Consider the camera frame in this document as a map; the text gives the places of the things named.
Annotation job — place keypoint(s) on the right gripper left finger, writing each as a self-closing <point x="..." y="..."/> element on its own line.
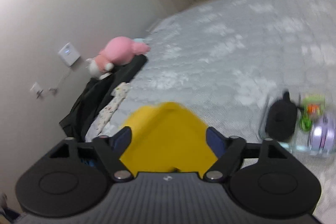
<point x="110" y="150"/>

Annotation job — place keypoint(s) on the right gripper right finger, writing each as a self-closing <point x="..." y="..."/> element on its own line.
<point x="228" y="151"/>

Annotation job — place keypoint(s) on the yellow plastic container lid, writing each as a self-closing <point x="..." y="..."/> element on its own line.
<point x="167" y="137"/>

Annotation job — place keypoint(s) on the black plush cat toy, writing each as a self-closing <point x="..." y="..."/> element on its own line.
<point x="282" y="118"/>

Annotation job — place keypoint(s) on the green carrot toy package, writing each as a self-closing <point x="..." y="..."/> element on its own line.
<point x="312" y="107"/>

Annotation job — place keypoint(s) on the white patterned cloth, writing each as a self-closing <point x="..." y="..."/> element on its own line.
<point x="104" y="116"/>

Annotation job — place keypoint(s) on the clear glass divided container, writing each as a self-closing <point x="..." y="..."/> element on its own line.
<point x="299" y="142"/>

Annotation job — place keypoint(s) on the grey quilted bed cover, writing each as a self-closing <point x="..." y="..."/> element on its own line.
<point x="220" y="61"/>

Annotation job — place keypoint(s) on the pink plush toy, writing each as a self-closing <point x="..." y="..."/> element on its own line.
<point x="118" y="52"/>

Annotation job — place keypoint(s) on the white wall socket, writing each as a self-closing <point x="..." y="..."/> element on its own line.
<point x="37" y="91"/>

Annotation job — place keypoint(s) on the white wall device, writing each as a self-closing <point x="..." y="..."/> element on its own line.
<point x="69" y="55"/>

